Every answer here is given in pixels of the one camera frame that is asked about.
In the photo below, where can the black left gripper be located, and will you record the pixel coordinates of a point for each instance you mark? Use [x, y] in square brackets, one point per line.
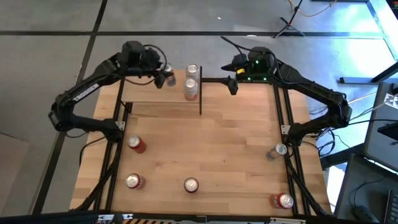
[159, 81]

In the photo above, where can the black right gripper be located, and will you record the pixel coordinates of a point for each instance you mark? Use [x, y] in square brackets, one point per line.
[240, 73]

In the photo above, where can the blue silver energy drink can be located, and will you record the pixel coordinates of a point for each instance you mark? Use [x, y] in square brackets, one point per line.
[277, 151]
[171, 80]

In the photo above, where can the red can black graphic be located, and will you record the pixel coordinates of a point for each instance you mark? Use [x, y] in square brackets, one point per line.
[191, 184]
[136, 143]

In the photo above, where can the red Fanta can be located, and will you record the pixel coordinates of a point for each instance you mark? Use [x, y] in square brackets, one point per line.
[134, 181]

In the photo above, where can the orange Fanta can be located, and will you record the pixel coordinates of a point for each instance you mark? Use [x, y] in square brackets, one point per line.
[282, 200]

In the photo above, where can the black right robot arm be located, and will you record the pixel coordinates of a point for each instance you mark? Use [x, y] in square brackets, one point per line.
[311, 90]

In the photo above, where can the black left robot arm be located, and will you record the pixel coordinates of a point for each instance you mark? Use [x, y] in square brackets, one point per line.
[77, 93]

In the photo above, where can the black tripod stand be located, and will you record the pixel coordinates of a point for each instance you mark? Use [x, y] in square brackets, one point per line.
[289, 23]

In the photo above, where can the black metal stand base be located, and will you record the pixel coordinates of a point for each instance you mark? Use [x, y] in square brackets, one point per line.
[357, 80]

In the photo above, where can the silver aluminium extrusion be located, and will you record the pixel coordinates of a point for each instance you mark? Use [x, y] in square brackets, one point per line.
[112, 216]
[287, 221]

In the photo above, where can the grey office desk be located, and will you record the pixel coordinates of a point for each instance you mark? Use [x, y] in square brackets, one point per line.
[357, 186]
[379, 124]

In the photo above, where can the white printed marker sheet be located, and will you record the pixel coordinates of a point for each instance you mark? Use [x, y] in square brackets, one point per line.
[391, 100]

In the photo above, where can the black flat device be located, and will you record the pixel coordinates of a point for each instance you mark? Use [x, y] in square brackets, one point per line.
[388, 130]

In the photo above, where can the black computer mouse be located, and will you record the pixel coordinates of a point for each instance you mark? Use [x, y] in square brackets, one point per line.
[360, 213]

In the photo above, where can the computer keyboard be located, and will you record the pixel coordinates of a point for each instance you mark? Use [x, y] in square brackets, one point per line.
[392, 207]

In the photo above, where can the black aluminium table frame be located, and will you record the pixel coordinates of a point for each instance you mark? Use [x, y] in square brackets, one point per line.
[46, 217]

